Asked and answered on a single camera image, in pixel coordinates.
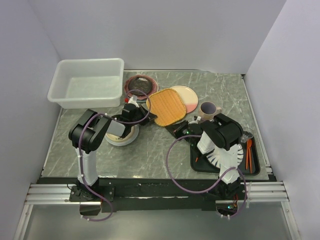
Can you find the cream and pink round plate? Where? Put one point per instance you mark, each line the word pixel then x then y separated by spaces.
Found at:
pixel 188 97

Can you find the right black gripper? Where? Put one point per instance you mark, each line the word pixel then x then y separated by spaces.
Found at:
pixel 177 128

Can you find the black rectangular serving tray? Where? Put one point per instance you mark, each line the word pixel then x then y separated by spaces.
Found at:
pixel 204 166

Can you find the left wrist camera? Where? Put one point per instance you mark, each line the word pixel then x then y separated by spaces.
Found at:
pixel 131 100

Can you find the pink scalloped plate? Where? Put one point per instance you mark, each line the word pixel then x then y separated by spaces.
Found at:
pixel 141 98

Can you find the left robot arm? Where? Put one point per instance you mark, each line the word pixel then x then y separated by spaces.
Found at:
pixel 92 128

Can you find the translucent white plastic bin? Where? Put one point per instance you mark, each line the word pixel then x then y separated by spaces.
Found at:
pixel 87 83

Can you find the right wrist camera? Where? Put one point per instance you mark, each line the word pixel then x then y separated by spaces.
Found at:
pixel 198 119

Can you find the clear drinking glass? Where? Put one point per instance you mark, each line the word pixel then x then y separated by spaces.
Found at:
pixel 247 134

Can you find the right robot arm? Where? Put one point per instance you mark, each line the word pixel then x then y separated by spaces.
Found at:
pixel 220 145

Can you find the white plate under bowl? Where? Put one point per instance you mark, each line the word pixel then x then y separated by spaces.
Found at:
pixel 122 130

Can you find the white plate with blue stripes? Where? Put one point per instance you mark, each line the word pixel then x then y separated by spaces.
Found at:
pixel 226 158

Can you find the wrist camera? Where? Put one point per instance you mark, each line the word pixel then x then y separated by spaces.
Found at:
pixel 198 119
pixel 131 100

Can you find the orange woven-pattern square plate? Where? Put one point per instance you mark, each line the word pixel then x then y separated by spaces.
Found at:
pixel 168 106

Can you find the black round patterned plate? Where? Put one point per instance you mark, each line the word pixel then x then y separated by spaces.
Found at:
pixel 140 85

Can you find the aluminium rail frame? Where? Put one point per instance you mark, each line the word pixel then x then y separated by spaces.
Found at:
pixel 57 176

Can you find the beige mug with purple interior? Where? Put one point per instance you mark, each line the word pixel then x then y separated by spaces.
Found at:
pixel 208 110

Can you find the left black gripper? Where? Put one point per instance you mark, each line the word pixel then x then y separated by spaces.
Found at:
pixel 151 116

